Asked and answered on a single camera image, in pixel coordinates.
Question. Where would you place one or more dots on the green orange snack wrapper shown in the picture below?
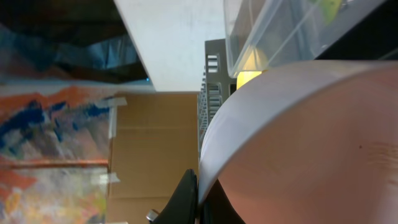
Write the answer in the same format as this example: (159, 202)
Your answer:
(329, 8)

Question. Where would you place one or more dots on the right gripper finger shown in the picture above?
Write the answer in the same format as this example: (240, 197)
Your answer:
(182, 206)

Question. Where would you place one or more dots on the cardboard box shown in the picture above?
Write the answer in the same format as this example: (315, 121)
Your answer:
(156, 142)

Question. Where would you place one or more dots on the grey plastic dishwasher rack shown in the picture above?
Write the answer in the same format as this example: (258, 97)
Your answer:
(216, 85)

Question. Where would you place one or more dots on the colourful painted sheet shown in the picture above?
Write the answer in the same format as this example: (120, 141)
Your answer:
(55, 149)

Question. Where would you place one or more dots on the pink white bowl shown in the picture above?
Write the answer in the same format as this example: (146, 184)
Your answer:
(309, 142)

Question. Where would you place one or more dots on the yellow plate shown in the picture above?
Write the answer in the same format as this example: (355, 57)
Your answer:
(254, 65)

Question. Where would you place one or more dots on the clear plastic waste bin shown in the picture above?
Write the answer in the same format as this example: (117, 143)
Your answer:
(286, 30)

